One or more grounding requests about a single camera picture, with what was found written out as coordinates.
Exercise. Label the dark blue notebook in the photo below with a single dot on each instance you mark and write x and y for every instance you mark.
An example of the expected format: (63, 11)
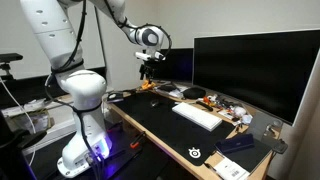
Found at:
(236, 143)

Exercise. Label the orange crumpled cloth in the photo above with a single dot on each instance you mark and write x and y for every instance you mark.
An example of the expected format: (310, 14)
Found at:
(147, 85)

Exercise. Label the black camera on stand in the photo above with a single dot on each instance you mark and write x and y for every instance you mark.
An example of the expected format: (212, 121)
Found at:
(5, 59)

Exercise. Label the black desk mat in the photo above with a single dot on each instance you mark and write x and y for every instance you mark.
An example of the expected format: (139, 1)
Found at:
(154, 112)

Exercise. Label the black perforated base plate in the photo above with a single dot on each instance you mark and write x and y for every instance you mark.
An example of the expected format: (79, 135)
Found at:
(125, 163)

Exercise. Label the large black monitor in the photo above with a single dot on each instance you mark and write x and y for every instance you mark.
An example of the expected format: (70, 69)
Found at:
(269, 71)

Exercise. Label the black oval case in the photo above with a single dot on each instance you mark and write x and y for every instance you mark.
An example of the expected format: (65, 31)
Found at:
(194, 93)

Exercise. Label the black orange clamp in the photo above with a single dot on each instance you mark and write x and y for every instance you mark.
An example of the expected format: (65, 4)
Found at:
(135, 143)

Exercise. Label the black clear pen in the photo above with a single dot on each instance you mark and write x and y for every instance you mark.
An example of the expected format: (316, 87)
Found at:
(209, 166)

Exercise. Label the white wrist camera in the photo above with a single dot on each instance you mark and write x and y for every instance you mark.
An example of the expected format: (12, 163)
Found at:
(147, 57)

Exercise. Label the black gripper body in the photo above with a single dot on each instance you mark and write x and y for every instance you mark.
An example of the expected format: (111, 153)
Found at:
(147, 69)

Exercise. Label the white barcode paper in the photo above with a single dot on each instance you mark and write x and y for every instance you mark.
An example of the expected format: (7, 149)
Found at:
(229, 170)

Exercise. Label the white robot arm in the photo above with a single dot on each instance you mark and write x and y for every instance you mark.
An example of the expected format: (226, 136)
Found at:
(90, 146)

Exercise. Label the white keyboard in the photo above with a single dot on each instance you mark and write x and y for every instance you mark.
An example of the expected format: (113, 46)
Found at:
(204, 119)

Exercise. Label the papers under monitor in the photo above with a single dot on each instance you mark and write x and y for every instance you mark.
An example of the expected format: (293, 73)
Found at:
(170, 89)

